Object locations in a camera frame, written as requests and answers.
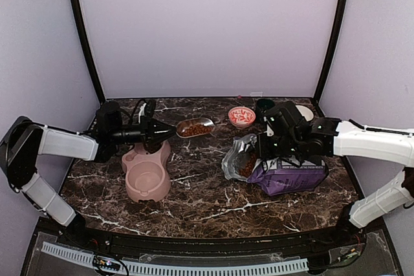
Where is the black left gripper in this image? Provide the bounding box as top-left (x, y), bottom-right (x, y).
top-left (110, 115), bottom-right (176, 149)

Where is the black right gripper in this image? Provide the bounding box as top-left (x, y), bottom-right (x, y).
top-left (256, 132), bottom-right (303, 158)

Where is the silver metal scoop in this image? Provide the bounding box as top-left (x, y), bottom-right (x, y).
top-left (176, 118), bottom-right (215, 138)

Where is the purple pet food bag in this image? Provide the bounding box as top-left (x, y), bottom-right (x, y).
top-left (221, 134), bottom-right (329, 196)

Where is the pink double pet bowl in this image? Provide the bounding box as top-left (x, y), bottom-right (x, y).
top-left (121, 140), bottom-right (171, 202)

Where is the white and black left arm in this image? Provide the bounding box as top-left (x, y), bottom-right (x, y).
top-left (1, 100), bottom-right (176, 248)

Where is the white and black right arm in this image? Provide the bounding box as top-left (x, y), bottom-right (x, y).
top-left (256, 101), bottom-right (413, 246)

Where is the brown pet food kibble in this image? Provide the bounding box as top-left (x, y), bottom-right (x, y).
top-left (238, 153), bottom-right (257, 178)

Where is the red patterned white bowl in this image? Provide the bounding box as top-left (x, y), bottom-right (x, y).
top-left (228, 107), bottom-right (256, 128)

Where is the dark green mug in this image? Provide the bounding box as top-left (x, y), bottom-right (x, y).
top-left (255, 98), bottom-right (275, 119)

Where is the blue and white bowl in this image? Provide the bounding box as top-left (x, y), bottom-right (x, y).
top-left (296, 105), bottom-right (314, 122)

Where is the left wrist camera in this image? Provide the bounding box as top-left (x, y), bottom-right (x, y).
top-left (129, 98), bottom-right (156, 125)

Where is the black front table rail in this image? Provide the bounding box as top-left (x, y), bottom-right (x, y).
top-left (52, 226), bottom-right (366, 257)

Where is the white slotted cable duct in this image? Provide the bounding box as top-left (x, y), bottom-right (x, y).
top-left (41, 242), bottom-right (309, 275)

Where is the black left frame post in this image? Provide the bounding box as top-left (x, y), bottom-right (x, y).
top-left (70, 0), bottom-right (106, 104)

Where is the black frame post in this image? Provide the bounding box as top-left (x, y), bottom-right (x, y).
top-left (312, 0), bottom-right (347, 105)
top-left (70, 0), bottom-right (106, 104)

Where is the black right frame post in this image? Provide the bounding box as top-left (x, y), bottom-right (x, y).
top-left (312, 0), bottom-right (347, 105)

